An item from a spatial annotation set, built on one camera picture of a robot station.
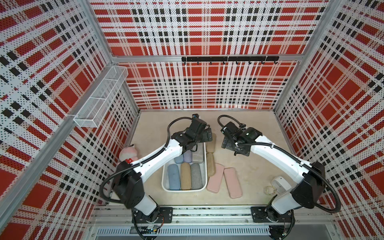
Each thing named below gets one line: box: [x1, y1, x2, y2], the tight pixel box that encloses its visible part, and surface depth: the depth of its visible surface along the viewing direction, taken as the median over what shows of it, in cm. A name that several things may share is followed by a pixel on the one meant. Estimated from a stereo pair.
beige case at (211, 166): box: [206, 152, 216, 177], surface depth 86 cm
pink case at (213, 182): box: [206, 163, 225, 194], surface depth 84 cm
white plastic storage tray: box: [161, 142, 208, 193], surface depth 87 cm
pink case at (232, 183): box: [223, 167, 243, 199], surface depth 86 cm
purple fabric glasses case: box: [183, 149, 193, 163], surface depth 92 cm
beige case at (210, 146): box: [206, 132, 217, 153], surface depth 99 cm
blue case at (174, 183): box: [167, 163, 181, 191], surface depth 86 cm
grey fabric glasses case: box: [190, 163, 204, 190], surface depth 85 cm
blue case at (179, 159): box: [174, 154, 185, 164], surface depth 92 cm
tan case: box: [180, 162, 192, 191], surface depth 86 cm
